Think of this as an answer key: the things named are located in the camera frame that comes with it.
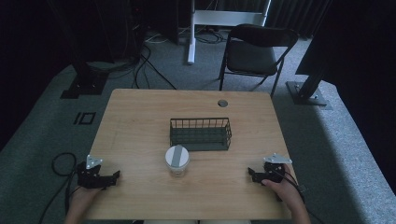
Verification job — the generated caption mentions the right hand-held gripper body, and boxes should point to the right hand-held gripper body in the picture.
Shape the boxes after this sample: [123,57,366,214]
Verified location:
[262,152,294,185]

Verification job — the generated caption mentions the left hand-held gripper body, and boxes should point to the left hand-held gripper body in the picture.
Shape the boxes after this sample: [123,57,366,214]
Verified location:
[77,154,110,190]

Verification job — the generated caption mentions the dark wire basket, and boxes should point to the dark wire basket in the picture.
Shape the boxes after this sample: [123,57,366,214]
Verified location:
[169,117,233,153]

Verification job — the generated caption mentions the clear jar with white lid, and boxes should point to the clear jar with white lid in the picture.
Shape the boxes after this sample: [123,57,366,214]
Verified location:
[164,144,191,178]

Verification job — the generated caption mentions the person's left hand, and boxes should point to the person's left hand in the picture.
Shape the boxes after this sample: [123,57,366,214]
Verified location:
[68,186,106,214]

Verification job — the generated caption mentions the person's right hand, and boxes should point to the person's right hand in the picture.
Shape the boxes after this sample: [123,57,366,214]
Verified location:
[261,164,305,210]

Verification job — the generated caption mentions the black metal stand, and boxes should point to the black metal stand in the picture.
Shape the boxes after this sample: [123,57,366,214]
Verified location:
[285,66,330,107]
[60,59,109,100]

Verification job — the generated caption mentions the black folding chair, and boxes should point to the black folding chair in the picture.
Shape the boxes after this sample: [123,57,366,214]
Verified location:
[218,23,300,99]

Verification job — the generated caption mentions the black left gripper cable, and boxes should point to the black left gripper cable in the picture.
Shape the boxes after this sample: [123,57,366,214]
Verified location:
[37,151,79,224]

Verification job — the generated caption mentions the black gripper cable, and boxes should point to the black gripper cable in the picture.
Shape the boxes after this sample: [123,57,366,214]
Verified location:
[275,169,328,224]
[37,151,79,224]

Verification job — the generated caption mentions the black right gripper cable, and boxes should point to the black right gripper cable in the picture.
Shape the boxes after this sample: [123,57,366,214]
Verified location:
[275,169,328,224]

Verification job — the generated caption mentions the black floor cables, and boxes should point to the black floor cables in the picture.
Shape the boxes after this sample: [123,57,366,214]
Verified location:
[106,29,228,91]

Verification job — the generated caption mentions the white desk frame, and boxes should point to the white desk frame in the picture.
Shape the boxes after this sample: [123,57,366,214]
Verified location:
[186,0,273,65]

